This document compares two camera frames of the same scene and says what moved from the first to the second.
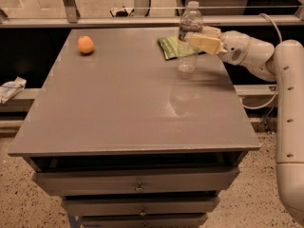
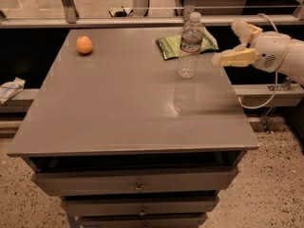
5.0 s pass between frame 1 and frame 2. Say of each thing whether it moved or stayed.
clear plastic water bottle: moved
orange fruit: stayed
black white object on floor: stayed
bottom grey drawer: stayed
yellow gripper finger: moved
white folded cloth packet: stayed
